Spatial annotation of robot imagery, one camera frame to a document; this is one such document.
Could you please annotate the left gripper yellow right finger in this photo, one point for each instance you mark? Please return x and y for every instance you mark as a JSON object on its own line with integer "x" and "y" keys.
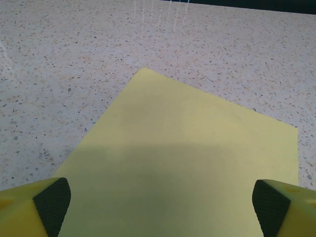
{"x": 291, "y": 212}

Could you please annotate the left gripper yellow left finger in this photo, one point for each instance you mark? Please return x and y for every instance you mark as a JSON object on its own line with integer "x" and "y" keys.
{"x": 19, "y": 212}

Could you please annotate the yellow cloth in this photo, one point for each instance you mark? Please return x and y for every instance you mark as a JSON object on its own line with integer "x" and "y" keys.
{"x": 172, "y": 148}

